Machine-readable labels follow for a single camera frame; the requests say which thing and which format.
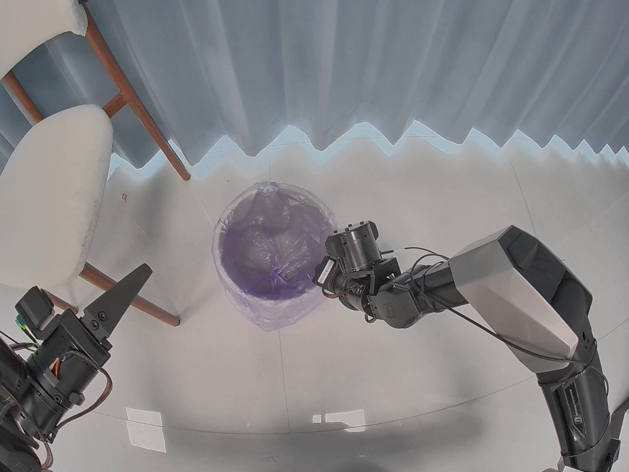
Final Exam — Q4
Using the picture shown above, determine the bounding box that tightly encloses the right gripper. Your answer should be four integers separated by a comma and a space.
313, 256, 357, 311

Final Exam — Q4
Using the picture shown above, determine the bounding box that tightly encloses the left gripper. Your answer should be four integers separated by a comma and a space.
26, 264, 153, 398

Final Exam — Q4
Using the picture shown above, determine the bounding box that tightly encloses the purple plastic bag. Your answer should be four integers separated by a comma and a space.
212, 181, 339, 333

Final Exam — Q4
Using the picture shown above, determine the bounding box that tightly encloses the pale grey trash bin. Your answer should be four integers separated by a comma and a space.
213, 187, 338, 332

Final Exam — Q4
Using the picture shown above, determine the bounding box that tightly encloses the white padded wooden chair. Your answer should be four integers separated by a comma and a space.
0, 0, 191, 327

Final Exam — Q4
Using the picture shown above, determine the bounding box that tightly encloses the pale blue curtain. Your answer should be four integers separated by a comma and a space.
0, 0, 629, 171

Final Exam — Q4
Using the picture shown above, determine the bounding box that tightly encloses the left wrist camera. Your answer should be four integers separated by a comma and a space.
14, 286, 56, 337

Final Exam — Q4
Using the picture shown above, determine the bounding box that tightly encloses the black cable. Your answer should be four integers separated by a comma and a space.
387, 246, 598, 364

